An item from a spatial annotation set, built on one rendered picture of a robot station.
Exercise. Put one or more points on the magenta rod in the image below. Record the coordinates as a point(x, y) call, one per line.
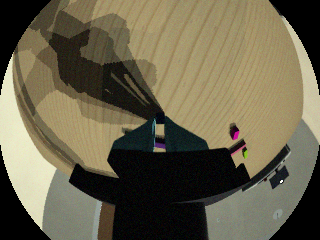
point(235, 133)

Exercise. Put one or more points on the small blue cube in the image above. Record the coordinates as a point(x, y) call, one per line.
point(160, 118)

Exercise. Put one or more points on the pink rod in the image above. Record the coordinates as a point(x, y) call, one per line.
point(237, 148)

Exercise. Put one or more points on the purple rod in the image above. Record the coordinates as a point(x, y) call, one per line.
point(159, 143)

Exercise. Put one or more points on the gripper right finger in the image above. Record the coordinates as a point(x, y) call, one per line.
point(179, 139)

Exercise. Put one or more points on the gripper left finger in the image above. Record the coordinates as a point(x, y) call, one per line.
point(141, 138)

